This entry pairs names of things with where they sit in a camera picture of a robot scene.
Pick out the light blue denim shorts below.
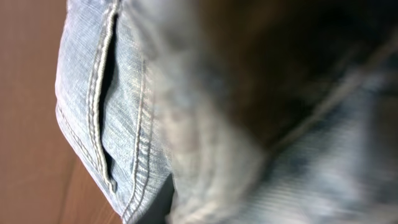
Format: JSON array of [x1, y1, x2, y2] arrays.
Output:
[[55, 0, 397, 223]]

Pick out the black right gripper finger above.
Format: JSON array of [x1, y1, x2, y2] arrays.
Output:
[[137, 174, 175, 224]]

